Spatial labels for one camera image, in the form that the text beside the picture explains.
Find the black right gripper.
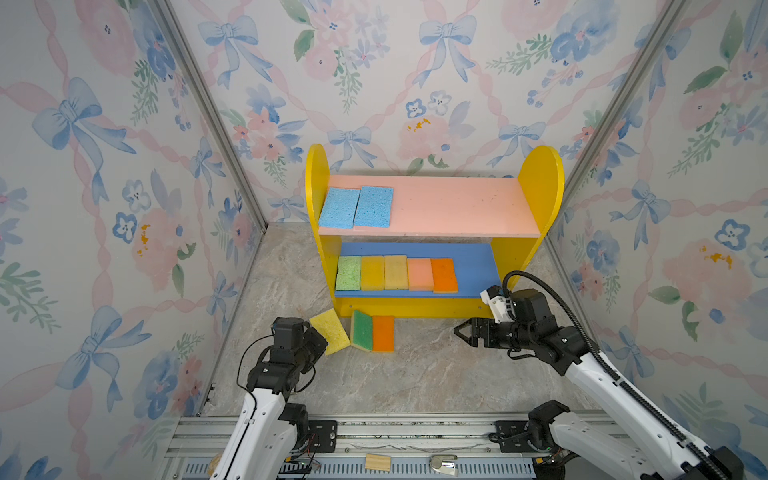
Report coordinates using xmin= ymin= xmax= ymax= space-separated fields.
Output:
xmin=454 ymin=318 xmax=536 ymax=352

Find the orange sponge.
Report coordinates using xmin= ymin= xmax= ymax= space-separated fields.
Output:
xmin=372 ymin=316 xmax=395 ymax=353
xmin=430 ymin=258 xmax=459 ymax=294

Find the light green sponge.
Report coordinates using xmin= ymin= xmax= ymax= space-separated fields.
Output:
xmin=335 ymin=256 xmax=362 ymax=291

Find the pink salmon sponge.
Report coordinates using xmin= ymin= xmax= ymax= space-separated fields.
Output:
xmin=407 ymin=258 xmax=434 ymax=292

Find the bright yellow sponge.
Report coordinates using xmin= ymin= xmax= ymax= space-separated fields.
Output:
xmin=360 ymin=256 xmax=385 ymax=292

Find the pale yellow sponge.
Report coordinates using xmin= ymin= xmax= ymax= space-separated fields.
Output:
xmin=384 ymin=255 xmax=409 ymax=290

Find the blue sponge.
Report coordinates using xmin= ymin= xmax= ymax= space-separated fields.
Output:
xmin=319 ymin=188 xmax=360 ymax=230
xmin=354 ymin=186 xmax=394 ymax=228

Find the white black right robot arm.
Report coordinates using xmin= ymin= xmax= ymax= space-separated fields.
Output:
xmin=454 ymin=286 xmax=745 ymax=479

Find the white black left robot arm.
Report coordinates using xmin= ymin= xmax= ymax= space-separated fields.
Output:
xmin=211 ymin=317 xmax=328 ymax=479

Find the yellow pink blue wooden shelf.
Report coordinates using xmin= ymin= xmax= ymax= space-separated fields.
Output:
xmin=305 ymin=144 xmax=566 ymax=318

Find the dark green sponge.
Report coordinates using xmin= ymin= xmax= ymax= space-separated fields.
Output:
xmin=350 ymin=311 xmax=373 ymax=352

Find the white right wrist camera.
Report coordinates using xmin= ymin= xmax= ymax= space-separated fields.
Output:
xmin=480 ymin=285 xmax=513 ymax=324

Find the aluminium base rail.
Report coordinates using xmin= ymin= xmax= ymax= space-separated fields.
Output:
xmin=152 ymin=413 xmax=667 ymax=480

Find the black corrugated cable conduit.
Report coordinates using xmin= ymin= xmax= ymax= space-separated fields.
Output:
xmin=502 ymin=270 xmax=730 ymax=480

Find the aluminium corner post right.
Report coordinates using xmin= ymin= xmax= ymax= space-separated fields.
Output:
xmin=563 ymin=0 xmax=691 ymax=199

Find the aluminium corner post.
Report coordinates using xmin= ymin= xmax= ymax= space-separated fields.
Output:
xmin=563 ymin=0 xmax=691 ymax=199
xmin=148 ymin=0 xmax=267 ymax=234

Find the aluminium corner post left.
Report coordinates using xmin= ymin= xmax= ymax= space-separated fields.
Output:
xmin=148 ymin=0 xmax=267 ymax=234

